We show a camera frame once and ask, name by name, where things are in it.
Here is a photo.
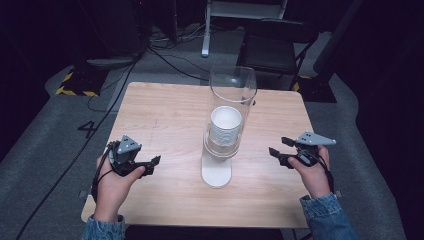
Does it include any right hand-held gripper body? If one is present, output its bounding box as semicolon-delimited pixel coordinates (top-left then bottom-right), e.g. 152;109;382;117
292;131;337;168

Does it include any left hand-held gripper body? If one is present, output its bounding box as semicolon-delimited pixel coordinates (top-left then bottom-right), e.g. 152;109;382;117
108;134;148;178

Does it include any person's right hand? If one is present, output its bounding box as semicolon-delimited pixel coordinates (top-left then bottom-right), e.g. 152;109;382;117
287;145;332;200

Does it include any clear cup dispenser white base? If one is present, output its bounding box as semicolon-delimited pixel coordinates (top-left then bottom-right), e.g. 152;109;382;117
200;65;258;189

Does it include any white metal stand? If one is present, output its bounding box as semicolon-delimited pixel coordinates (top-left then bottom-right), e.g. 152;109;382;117
201;0;289;58

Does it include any black yellow striped base plate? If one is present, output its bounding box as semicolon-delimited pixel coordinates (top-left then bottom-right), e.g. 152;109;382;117
54;67;102;98
292;75;338;104

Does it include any white paper cup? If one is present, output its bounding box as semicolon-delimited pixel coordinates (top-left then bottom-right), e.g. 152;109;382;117
207;105;243;148

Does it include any long black floor cable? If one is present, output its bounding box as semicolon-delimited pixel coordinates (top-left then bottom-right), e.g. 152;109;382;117
14;61;138;240

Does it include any black folding chair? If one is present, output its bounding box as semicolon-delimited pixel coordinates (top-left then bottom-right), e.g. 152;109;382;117
235;19;319;92

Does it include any thin black floor cable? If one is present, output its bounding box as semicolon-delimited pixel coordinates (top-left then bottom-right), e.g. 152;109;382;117
146;45;211;83

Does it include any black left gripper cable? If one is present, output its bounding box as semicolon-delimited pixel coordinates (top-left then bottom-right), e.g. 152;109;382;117
90;141;119;203

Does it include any black slanted pole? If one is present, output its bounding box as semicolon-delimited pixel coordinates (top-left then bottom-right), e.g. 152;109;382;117
312;0;365;75

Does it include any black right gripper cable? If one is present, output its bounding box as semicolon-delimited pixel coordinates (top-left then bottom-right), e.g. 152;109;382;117
314;153;336;195

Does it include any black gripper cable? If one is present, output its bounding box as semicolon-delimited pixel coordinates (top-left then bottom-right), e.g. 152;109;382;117
90;141;119;203
314;153;336;195

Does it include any person's left hand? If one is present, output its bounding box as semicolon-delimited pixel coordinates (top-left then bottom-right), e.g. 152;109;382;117
93;154;147;223

